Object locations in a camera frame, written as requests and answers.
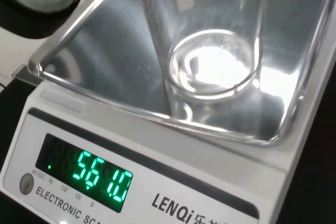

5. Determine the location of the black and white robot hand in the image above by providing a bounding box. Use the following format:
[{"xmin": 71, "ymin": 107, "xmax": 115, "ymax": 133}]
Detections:
[{"xmin": 0, "ymin": 0, "xmax": 84, "ymax": 40}]

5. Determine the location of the white electronic balance steel pan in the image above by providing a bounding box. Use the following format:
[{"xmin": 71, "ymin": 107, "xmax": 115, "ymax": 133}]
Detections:
[{"xmin": 0, "ymin": 0, "xmax": 336, "ymax": 224}]

